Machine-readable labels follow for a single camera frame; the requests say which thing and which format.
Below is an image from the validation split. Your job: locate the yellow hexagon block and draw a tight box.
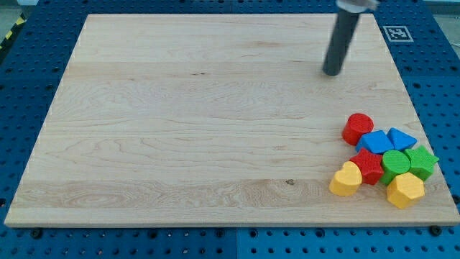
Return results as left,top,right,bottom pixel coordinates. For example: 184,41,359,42
387,172,426,209

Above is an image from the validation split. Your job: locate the light wooden board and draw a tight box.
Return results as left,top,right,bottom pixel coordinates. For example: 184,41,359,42
5,14,459,228

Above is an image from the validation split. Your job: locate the yellow heart block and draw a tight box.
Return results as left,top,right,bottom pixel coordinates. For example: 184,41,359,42
328,161,362,196

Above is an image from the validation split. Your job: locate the red cylinder block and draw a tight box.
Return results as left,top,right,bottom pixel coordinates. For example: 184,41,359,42
341,113,374,146

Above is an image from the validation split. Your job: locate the red star block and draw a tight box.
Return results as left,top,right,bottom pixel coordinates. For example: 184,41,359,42
349,147,384,185

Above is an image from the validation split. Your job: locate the blue cube block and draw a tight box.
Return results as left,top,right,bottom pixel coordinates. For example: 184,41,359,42
355,130,394,154

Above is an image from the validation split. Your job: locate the green cylinder block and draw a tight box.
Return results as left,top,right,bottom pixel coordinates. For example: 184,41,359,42
380,150,410,185

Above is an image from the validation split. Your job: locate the blue triangle block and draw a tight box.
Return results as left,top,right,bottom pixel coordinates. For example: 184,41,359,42
387,127,417,151

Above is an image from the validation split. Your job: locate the white fiducial marker tag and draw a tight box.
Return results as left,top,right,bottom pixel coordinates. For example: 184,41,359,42
383,25,413,42

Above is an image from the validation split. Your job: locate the green star block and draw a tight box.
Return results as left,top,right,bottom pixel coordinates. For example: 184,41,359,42
403,145,439,181

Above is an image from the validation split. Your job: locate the black bolt left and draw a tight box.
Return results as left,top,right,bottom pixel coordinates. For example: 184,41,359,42
30,228,43,240

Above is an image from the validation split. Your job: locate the black bolt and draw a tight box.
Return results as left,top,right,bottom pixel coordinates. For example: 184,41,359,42
30,228,43,240
429,225,443,237

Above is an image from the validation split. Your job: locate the black bolt right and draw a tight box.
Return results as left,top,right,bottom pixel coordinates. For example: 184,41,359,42
429,225,443,237

